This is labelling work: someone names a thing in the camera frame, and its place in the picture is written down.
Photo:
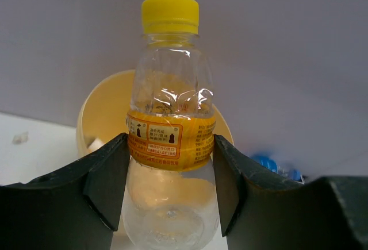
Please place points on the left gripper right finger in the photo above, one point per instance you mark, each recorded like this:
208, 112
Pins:
260, 209

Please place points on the clear bottle yellow cap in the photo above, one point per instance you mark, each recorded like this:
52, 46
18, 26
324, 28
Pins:
170, 198

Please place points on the blue capped water bottle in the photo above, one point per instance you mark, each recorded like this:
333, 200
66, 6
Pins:
282, 168

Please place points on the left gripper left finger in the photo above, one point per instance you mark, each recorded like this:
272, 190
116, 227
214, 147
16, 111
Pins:
75, 207

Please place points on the yellow plastic bin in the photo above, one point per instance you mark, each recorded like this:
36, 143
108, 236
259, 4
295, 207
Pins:
103, 114

